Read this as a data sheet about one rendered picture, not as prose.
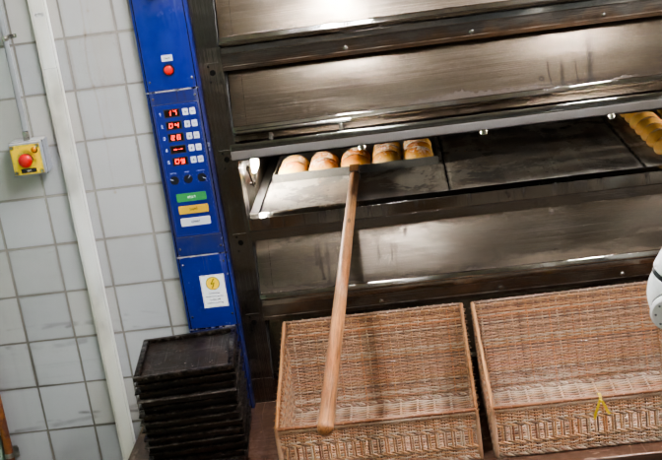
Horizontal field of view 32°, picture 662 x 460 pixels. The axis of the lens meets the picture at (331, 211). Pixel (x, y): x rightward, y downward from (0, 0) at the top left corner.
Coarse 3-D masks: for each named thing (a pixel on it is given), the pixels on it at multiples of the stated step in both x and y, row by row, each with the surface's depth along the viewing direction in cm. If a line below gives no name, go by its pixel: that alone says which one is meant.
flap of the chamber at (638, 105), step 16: (560, 112) 318; (576, 112) 317; (592, 112) 317; (608, 112) 317; (432, 128) 320; (448, 128) 320; (464, 128) 320; (480, 128) 319; (304, 144) 323; (320, 144) 323; (336, 144) 323; (352, 144) 322
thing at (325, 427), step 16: (352, 176) 364; (352, 192) 347; (352, 208) 332; (352, 224) 319; (352, 240) 308; (336, 288) 273; (336, 304) 262; (336, 320) 253; (336, 336) 244; (336, 352) 237; (336, 368) 230; (336, 384) 224; (320, 400) 219; (336, 400) 219; (320, 416) 211; (320, 432) 208
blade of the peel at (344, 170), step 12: (432, 144) 402; (288, 156) 414; (312, 156) 409; (276, 168) 392; (336, 168) 379; (348, 168) 379; (372, 168) 379; (384, 168) 378; (276, 180) 382; (288, 180) 381
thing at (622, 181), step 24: (648, 168) 339; (432, 192) 346; (456, 192) 343; (480, 192) 340; (504, 192) 340; (528, 192) 339; (552, 192) 339; (576, 192) 339; (264, 216) 346; (288, 216) 345; (312, 216) 344; (336, 216) 344; (360, 216) 344
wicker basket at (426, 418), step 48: (288, 336) 351; (384, 336) 349; (432, 336) 347; (288, 384) 340; (432, 384) 348; (288, 432) 310; (336, 432) 310; (384, 432) 309; (432, 432) 308; (480, 432) 308
